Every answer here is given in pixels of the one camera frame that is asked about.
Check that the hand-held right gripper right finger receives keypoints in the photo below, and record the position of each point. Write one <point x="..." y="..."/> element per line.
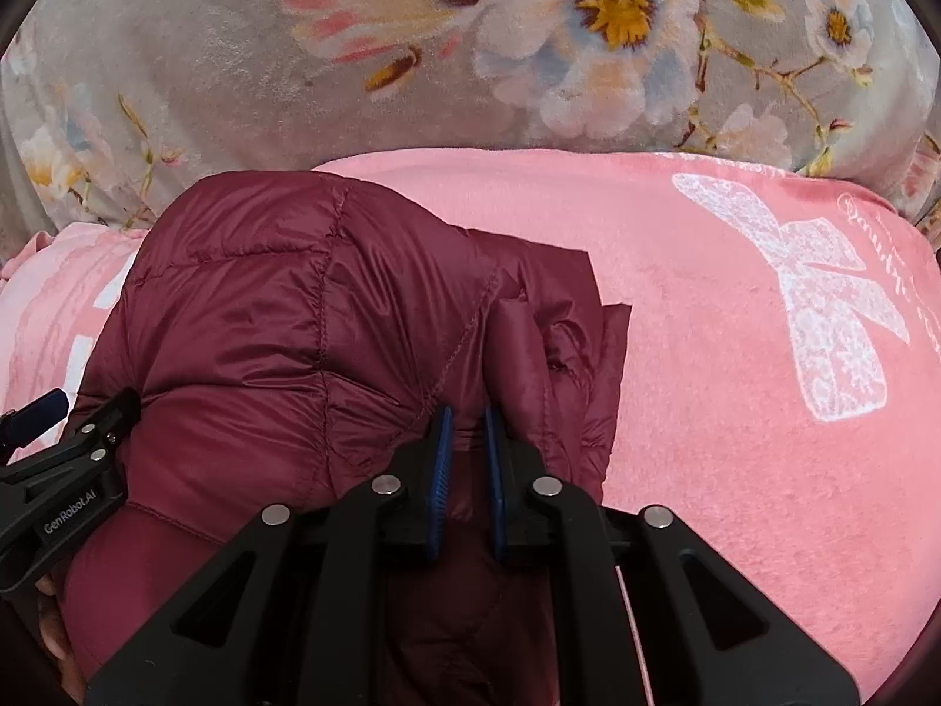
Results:
<point x="492" y="471"/>

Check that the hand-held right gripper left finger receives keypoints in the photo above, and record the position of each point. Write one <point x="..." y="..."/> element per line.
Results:
<point x="441" y="471"/>

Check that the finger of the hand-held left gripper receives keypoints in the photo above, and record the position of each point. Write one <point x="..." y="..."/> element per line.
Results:
<point x="92" y="441"/>
<point x="40" y="412"/>

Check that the maroon puffer jacket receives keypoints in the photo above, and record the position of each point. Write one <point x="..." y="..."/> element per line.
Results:
<point x="279" y="323"/>

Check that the pink plush blanket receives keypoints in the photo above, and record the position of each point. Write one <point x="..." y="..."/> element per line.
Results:
<point x="720" y="419"/>

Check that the grey floral blanket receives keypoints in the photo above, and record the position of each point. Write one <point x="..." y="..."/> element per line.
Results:
<point x="242" y="51"/>

